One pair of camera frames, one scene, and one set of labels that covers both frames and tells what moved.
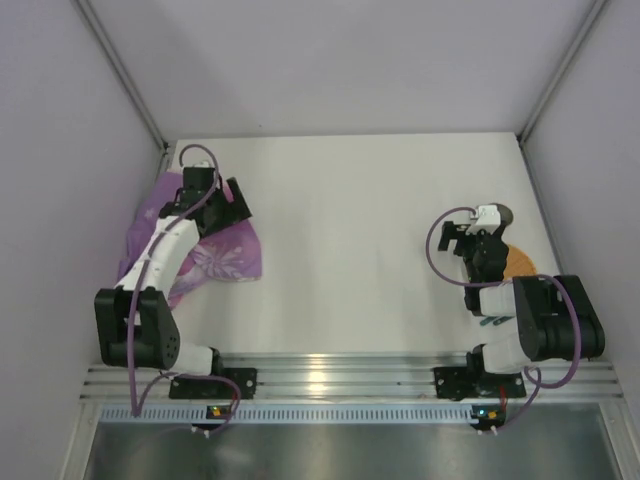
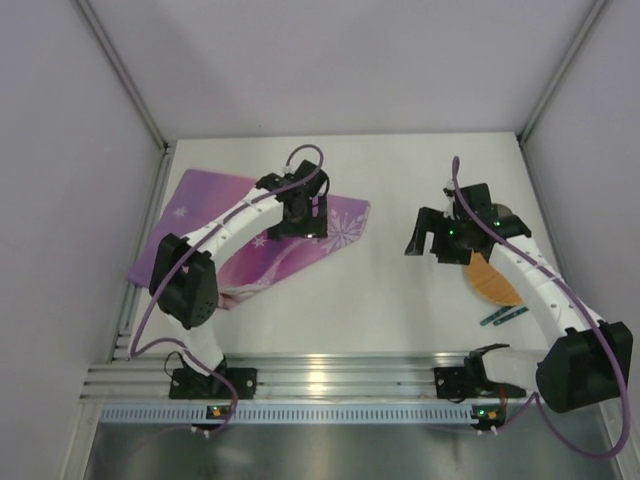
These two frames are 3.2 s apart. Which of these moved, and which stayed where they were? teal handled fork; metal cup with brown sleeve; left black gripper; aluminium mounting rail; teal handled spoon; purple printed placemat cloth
Moved: left black gripper; purple printed placemat cloth
Stayed: teal handled spoon; aluminium mounting rail; teal handled fork; metal cup with brown sleeve
